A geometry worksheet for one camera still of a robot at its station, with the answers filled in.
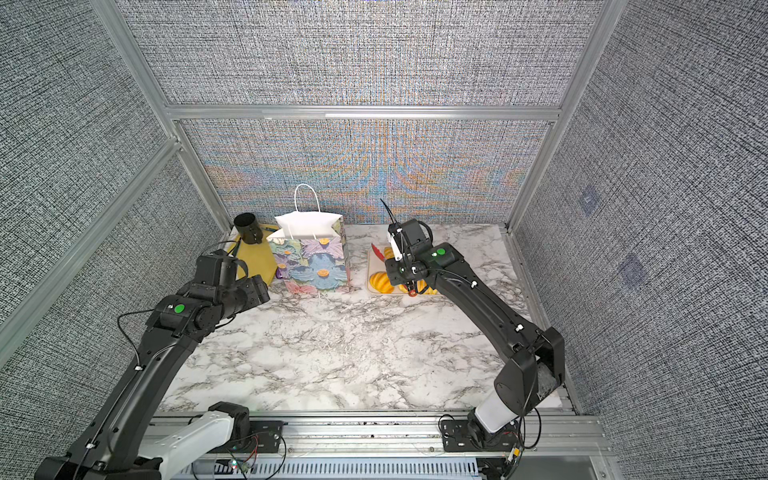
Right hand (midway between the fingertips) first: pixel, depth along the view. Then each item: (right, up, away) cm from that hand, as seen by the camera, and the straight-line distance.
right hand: (396, 259), depth 80 cm
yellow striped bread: (-4, -8, +18) cm, 20 cm away
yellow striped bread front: (+5, -6, -10) cm, 13 cm away
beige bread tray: (-6, -2, +27) cm, 28 cm away
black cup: (-53, +11, +30) cm, 62 cm away
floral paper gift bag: (-24, +3, +4) cm, 25 cm away
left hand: (-34, -7, -6) cm, 35 cm away
